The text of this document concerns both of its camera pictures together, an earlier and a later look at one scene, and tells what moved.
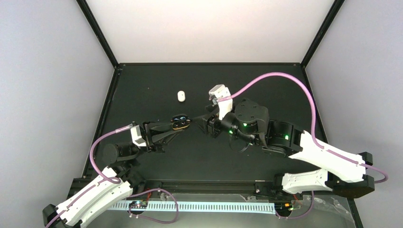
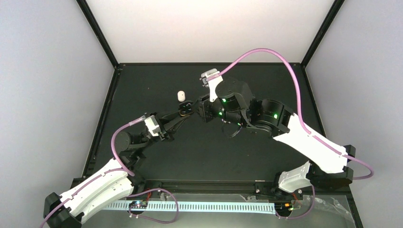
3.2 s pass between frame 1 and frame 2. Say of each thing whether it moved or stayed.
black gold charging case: moved
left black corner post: stayed
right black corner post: stayed
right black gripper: moved
